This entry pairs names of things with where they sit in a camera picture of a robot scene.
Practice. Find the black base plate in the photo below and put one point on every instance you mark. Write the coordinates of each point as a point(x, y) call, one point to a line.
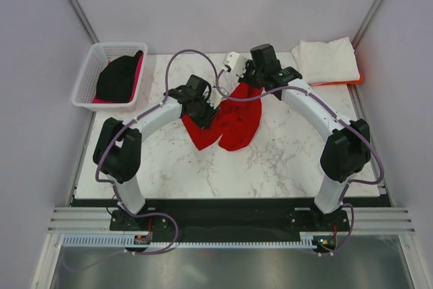
point(232, 220)

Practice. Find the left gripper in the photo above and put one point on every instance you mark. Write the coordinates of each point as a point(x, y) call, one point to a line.
point(212, 111)

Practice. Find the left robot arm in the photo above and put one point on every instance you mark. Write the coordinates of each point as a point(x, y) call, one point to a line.
point(118, 150)

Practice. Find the folded white t-shirt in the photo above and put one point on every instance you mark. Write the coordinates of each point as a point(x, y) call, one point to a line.
point(326, 61)

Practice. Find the pink t-shirt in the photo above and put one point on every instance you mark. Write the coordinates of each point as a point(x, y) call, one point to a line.
point(137, 72)

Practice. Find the white plastic basket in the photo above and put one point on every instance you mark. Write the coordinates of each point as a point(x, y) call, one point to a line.
point(98, 57)

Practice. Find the folded orange t-shirt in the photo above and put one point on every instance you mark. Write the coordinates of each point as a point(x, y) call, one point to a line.
point(354, 82)

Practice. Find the red t-shirt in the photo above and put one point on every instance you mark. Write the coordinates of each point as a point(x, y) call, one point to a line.
point(233, 128)

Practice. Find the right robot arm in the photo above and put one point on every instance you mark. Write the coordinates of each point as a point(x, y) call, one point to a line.
point(345, 152)

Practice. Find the aluminium rail frame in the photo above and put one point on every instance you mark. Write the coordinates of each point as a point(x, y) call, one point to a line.
point(380, 251)

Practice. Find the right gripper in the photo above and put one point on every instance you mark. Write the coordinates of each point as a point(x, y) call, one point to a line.
point(243, 77)

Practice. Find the white slotted cable duct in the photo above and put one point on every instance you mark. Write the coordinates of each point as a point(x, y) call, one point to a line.
point(137, 241)

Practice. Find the black t-shirt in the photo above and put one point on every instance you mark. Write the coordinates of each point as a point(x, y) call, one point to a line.
point(116, 79)

